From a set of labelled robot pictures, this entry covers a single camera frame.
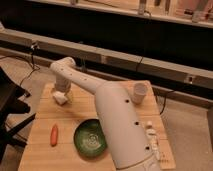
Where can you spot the white plastic bottle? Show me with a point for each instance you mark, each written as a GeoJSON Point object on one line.
{"type": "Point", "coordinates": [152, 136]}

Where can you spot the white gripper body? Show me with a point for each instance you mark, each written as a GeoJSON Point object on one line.
{"type": "Point", "coordinates": [62, 85]}

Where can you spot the green ceramic bowl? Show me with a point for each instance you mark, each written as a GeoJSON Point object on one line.
{"type": "Point", "coordinates": [89, 139]}

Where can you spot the translucent yellowish gripper finger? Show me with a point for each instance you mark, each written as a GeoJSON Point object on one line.
{"type": "Point", "coordinates": [69, 96]}

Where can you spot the white sponge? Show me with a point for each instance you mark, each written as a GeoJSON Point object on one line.
{"type": "Point", "coordinates": [60, 97]}

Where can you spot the orange carrot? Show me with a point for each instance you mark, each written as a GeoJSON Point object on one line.
{"type": "Point", "coordinates": [54, 135]}

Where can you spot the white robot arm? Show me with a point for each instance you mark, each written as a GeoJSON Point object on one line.
{"type": "Point", "coordinates": [126, 139]}

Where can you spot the wooden table board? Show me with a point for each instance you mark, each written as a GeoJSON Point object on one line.
{"type": "Point", "coordinates": [39, 155]}

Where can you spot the black office chair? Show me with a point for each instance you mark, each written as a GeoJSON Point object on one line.
{"type": "Point", "coordinates": [10, 104]}

